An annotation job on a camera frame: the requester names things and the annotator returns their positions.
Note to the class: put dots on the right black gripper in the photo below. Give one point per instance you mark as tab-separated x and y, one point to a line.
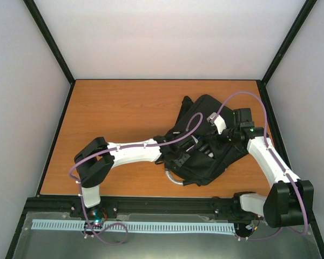
218	138

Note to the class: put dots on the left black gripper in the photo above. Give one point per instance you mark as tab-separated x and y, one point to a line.
181	163

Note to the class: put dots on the black student backpack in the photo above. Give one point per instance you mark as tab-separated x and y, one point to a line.
200	169

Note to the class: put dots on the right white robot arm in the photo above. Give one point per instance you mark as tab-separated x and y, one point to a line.
290	199

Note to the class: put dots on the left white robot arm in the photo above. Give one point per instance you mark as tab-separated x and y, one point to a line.
95	161

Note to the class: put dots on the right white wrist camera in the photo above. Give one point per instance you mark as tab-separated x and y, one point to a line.
216	120

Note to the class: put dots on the light blue cable duct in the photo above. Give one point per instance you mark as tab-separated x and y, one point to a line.
137	227

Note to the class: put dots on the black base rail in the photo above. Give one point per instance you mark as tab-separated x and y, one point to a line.
111	207

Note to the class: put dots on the right black frame post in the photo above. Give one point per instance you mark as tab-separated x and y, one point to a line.
293	31

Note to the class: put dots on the black frame post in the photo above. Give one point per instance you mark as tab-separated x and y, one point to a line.
49	39
293	31

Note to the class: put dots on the left black frame post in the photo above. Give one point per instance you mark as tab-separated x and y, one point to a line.
49	39

